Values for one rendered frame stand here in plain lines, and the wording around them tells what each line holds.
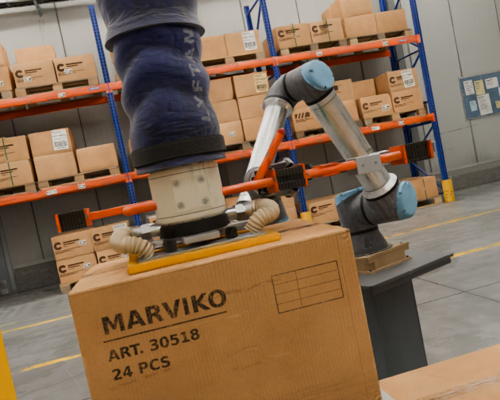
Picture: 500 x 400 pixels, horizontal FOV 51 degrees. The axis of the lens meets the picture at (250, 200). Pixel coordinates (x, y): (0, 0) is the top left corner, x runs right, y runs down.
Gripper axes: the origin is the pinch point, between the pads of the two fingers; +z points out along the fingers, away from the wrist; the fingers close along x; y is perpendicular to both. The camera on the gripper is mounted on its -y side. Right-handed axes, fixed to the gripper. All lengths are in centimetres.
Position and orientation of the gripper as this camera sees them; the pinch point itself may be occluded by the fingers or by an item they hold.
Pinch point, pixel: (295, 176)
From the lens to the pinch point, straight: 132.7
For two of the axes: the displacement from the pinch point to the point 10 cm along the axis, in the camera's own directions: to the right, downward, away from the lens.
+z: 2.1, 0.1, -9.8
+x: -2.0, -9.8, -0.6
